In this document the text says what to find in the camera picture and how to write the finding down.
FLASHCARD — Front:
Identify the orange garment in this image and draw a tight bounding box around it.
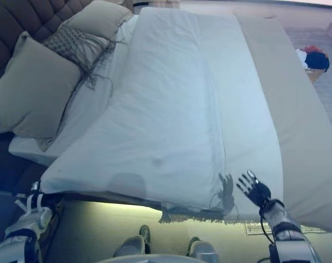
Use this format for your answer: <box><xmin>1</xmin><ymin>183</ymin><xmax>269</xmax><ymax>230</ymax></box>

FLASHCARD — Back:
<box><xmin>302</xmin><ymin>45</ymin><xmax>325</xmax><ymax>55</ymax></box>

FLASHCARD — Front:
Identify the beige bed cover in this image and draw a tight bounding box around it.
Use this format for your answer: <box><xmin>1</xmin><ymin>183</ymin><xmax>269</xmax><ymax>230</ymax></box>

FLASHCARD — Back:
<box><xmin>232</xmin><ymin>7</ymin><xmax>332</xmax><ymax>237</ymax></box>

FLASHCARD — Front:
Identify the silver robot leg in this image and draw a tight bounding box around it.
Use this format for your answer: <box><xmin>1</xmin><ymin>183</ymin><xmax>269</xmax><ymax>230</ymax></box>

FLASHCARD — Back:
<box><xmin>186</xmin><ymin>236</ymin><xmax>219</xmax><ymax>260</ymax></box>
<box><xmin>112</xmin><ymin>224</ymin><xmax>152</xmax><ymax>259</ymax></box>

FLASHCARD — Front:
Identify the right silver robot leg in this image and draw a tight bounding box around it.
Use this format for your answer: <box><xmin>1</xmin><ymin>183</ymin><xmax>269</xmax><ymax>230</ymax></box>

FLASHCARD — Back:
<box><xmin>186</xmin><ymin>236</ymin><xmax>219</xmax><ymax>260</ymax></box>

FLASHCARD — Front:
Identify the large beige pillow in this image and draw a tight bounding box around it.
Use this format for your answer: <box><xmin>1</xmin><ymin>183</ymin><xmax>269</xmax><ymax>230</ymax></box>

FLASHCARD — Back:
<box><xmin>64</xmin><ymin>0</ymin><xmax>134</xmax><ymax>39</ymax></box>
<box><xmin>0</xmin><ymin>31</ymin><xmax>82</xmax><ymax>140</ymax></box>

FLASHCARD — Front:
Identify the silver robot torso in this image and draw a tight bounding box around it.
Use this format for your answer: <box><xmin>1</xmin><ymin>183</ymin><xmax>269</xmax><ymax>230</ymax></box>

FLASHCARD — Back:
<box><xmin>105</xmin><ymin>253</ymin><xmax>219</xmax><ymax>263</ymax></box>

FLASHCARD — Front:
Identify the wooden laundry box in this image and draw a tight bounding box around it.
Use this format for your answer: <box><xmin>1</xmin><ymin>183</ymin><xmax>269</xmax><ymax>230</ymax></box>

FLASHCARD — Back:
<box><xmin>305</xmin><ymin>67</ymin><xmax>328</xmax><ymax>85</ymax></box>

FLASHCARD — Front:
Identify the dark blue garment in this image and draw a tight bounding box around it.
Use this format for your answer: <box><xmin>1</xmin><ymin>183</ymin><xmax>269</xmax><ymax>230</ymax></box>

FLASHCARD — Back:
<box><xmin>305</xmin><ymin>52</ymin><xmax>331</xmax><ymax>73</ymax></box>

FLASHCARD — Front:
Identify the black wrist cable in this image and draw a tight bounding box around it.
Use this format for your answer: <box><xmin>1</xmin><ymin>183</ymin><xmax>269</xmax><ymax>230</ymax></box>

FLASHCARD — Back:
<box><xmin>260</xmin><ymin>208</ymin><xmax>276</xmax><ymax>245</ymax></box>

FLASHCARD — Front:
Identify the tufted upholstered headboard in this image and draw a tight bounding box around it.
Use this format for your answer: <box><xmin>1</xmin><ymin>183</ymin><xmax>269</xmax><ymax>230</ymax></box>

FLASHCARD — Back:
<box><xmin>0</xmin><ymin>0</ymin><xmax>101</xmax><ymax>90</ymax></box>

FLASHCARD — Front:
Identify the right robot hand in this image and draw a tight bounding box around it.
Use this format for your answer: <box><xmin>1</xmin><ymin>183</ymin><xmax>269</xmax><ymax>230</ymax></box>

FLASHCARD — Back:
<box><xmin>236</xmin><ymin>169</ymin><xmax>273</xmax><ymax>208</ymax></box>

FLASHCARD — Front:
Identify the white garment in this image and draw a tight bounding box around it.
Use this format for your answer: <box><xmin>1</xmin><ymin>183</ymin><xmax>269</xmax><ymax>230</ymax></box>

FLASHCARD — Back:
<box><xmin>294</xmin><ymin>48</ymin><xmax>310</xmax><ymax>68</ymax></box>

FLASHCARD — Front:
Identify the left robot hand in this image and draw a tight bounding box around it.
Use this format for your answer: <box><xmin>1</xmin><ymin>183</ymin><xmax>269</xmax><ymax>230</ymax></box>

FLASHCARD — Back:
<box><xmin>14</xmin><ymin>179</ymin><xmax>54</xmax><ymax>218</ymax></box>

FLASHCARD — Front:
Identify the white floor label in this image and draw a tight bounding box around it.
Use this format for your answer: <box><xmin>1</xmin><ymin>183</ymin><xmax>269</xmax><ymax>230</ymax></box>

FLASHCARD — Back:
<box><xmin>244</xmin><ymin>221</ymin><xmax>274</xmax><ymax>237</ymax></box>

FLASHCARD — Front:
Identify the pale fringed throw blanket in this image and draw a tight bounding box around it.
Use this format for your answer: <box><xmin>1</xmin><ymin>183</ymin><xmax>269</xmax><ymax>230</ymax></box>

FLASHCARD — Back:
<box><xmin>157</xmin><ymin>204</ymin><xmax>231</xmax><ymax>225</ymax></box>

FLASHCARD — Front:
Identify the white duvet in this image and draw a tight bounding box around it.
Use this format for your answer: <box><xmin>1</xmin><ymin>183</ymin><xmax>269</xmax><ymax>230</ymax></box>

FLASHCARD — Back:
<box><xmin>39</xmin><ymin>7</ymin><xmax>285</xmax><ymax>219</ymax></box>

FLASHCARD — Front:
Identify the white bed sheet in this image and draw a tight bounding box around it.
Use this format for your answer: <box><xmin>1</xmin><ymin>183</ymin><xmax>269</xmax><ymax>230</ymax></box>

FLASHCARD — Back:
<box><xmin>8</xmin><ymin>13</ymin><xmax>141</xmax><ymax>168</ymax></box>

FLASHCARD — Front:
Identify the left silver robot leg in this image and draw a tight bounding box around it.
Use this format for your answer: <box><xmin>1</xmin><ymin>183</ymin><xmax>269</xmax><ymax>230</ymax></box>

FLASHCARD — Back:
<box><xmin>112</xmin><ymin>224</ymin><xmax>152</xmax><ymax>259</ymax></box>

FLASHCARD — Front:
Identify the macrame fringed cushion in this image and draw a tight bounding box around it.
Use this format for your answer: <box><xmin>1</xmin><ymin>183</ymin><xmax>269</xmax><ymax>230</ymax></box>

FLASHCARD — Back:
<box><xmin>42</xmin><ymin>25</ymin><xmax>124</xmax><ymax>98</ymax></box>

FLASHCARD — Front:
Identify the padded bed base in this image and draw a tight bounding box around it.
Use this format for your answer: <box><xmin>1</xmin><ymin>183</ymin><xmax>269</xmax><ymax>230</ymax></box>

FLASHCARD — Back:
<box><xmin>0</xmin><ymin>131</ymin><xmax>61</xmax><ymax>205</ymax></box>

